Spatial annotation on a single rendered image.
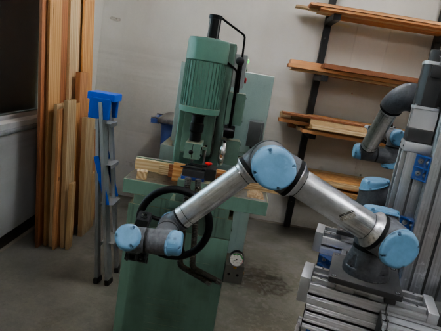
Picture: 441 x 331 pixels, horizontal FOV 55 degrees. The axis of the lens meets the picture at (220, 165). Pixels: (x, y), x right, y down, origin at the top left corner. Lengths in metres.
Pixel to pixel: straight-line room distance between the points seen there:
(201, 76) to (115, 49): 2.62
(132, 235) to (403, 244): 0.75
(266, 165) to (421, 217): 0.66
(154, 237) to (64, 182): 1.92
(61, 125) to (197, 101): 1.45
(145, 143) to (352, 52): 2.15
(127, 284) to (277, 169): 1.03
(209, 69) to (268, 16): 2.47
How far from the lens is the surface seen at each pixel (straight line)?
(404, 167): 1.63
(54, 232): 3.20
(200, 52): 1.77
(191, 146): 1.83
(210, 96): 1.78
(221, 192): 1.32
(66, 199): 3.18
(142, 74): 4.26
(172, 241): 1.26
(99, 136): 2.59
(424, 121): 1.65
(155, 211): 1.80
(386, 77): 3.80
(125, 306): 2.01
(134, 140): 4.33
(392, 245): 1.28
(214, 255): 1.84
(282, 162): 1.15
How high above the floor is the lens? 1.38
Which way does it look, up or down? 12 degrees down
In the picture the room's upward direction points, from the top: 9 degrees clockwise
